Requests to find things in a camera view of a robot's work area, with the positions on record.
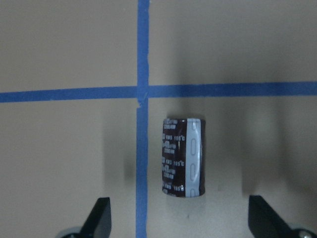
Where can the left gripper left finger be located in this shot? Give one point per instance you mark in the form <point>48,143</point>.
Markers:
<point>97,224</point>

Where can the dark brown cylindrical capacitor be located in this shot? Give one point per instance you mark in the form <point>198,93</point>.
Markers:
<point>183,160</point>

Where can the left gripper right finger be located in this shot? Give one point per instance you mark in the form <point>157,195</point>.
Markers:
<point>264,222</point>

